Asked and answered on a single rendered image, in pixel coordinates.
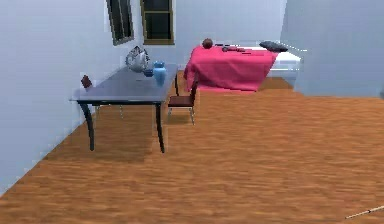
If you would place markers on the white patterned bag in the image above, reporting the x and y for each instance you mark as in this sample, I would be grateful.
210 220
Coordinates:
137 59

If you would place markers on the brown wooden chair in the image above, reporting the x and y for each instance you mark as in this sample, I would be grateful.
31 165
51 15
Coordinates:
86 81
182 100

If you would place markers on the blue vase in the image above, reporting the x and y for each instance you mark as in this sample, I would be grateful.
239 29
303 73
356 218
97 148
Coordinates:
159 72

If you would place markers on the red bedspread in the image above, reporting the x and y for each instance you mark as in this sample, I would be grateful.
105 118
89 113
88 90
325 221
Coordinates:
228 68

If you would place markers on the small dark blue bowl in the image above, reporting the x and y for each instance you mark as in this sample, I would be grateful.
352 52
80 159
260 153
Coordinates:
148 72

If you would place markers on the dark grey table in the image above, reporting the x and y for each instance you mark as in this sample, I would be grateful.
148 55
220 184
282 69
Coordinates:
133 87

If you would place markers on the brown ball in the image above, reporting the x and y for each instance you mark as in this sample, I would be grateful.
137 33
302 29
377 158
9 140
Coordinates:
207 43

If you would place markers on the dark flat object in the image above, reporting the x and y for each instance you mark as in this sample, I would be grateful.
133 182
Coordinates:
233 49

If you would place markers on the brown framed window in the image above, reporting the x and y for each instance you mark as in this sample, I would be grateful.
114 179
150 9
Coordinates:
157 21

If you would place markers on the dark grey pillow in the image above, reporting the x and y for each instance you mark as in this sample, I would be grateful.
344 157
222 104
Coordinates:
273 46

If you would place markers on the white bed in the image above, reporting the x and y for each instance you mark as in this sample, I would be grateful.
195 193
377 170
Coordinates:
285 62

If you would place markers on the grey framed window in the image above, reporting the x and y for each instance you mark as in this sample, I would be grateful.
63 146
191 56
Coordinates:
120 20

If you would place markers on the pale thin stick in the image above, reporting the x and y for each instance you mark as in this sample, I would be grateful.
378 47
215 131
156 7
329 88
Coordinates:
365 212

